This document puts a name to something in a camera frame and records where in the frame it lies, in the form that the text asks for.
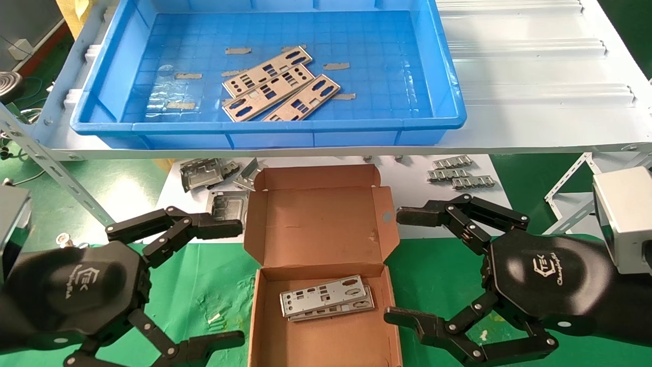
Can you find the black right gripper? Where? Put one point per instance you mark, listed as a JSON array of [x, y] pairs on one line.
[[555, 285]]

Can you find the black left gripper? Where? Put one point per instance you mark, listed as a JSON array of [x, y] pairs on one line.
[[76, 290]]

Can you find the metal I/O shield plate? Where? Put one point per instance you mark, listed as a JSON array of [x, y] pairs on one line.
[[282, 65], [326, 293], [370, 302], [285, 113], [285, 87]]

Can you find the brown cardboard box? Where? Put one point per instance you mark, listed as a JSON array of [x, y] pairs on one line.
[[316, 229]]

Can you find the blue plastic tray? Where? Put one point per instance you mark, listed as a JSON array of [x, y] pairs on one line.
[[397, 76]]

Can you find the green table cloth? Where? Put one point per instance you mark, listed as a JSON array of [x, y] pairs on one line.
[[204, 285]]

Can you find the small white paper scrap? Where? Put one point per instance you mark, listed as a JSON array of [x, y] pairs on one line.
[[214, 318]]

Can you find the small grey metal clip strip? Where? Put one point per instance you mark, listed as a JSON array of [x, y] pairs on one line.
[[473, 182], [448, 175], [452, 162]]

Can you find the silver binder clip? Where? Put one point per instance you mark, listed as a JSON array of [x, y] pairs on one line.
[[63, 238]]

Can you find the folded shiny metal plate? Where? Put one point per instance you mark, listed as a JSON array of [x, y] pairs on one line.
[[247, 176]]

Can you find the grey tape strip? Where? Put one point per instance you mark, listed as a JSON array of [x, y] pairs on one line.
[[345, 96], [238, 50], [302, 47], [232, 73], [188, 76], [336, 66], [181, 105]]

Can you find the black round swivel stool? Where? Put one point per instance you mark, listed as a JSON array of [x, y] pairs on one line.
[[9, 87]]

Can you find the yellow plastic sheet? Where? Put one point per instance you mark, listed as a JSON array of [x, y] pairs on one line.
[[74, 12]]

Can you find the grey metal socket frame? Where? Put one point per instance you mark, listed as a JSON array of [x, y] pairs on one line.
[[229, 204]]

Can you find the grey metal bracket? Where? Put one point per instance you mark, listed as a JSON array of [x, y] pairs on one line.
[[201, 176]]

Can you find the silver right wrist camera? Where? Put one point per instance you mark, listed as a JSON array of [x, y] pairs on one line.
[[626, 219]]

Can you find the white wall socket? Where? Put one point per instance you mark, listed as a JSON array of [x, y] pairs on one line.
[[19, 49]]

